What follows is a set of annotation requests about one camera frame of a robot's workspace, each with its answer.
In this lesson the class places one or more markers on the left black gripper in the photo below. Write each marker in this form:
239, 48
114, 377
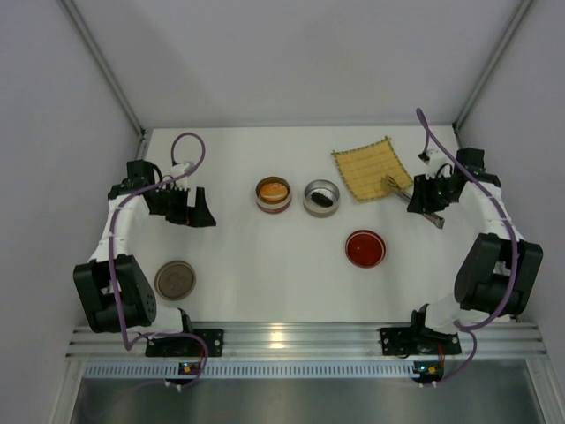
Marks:
177, 207

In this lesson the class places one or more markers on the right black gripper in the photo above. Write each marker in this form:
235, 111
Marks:
424, 194

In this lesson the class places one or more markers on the metal tongs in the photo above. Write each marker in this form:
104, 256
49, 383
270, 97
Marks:
390, 186

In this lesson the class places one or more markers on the red lunch box lid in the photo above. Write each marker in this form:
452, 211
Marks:
365, 249

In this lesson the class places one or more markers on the orange sesame bun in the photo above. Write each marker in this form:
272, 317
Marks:
273, 192

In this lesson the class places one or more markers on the red lunch box container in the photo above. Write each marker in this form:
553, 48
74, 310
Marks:
272, 208

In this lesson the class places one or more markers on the black spiky food piece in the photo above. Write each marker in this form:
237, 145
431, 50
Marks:
322, 200

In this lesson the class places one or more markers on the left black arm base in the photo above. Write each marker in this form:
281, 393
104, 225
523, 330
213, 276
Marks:
187, 347

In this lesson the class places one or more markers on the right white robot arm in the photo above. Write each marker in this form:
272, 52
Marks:
498, 273

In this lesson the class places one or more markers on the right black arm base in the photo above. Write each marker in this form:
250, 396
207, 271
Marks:
405, 341

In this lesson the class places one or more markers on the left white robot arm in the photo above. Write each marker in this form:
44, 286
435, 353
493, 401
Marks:
113, 290

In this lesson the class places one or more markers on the beige lunch box lid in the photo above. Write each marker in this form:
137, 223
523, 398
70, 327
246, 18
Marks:
175, 280

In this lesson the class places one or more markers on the beige lunch box container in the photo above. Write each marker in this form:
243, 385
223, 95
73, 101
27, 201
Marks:
324, 186

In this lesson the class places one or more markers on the yellow bamboo mat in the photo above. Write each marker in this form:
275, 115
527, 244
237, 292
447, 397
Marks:
364, 170

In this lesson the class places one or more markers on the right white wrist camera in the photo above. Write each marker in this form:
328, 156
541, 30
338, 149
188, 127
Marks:
433, 159

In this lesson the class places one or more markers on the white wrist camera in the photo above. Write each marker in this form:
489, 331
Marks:
180, 173
433, 159

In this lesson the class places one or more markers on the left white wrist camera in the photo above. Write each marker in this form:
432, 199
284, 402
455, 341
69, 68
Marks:
180, 173

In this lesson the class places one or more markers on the right aluminium frame post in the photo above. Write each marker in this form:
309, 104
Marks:
499, 50

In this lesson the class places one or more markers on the aluminium frame post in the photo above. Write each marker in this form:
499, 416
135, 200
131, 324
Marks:
80, 26
499, 50

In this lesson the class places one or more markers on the aluminium front rail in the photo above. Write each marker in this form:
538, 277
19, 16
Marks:
311, 341

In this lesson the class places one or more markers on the grey slotted cable duct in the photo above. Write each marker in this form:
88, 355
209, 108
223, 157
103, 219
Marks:
290, 369

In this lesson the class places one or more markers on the left aluminium frame post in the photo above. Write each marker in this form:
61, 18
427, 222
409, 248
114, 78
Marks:
80, 26

